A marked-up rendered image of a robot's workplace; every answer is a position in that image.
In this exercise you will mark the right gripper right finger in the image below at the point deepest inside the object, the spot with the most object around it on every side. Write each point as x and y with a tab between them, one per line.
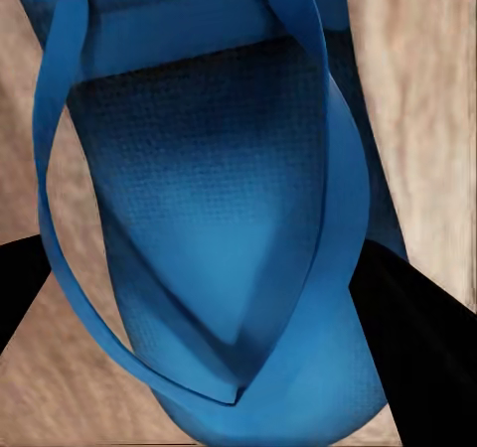
424	346

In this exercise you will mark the sandal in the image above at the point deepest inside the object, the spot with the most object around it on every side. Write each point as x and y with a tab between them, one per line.
237	175

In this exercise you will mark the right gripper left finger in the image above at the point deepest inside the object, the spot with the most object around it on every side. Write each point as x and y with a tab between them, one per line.
24	269

